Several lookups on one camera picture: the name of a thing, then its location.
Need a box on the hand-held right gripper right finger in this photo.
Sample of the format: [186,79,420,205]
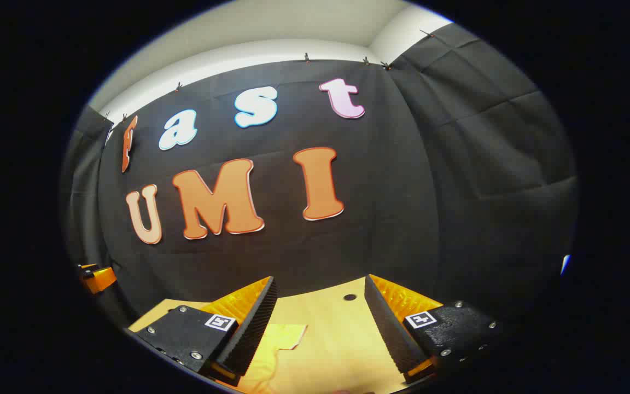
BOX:
[364,275,505,383]

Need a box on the orange T-shirt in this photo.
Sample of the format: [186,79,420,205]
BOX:
[241,323,308,392]

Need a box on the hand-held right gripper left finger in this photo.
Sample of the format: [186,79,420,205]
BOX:
[128,276,278,384]

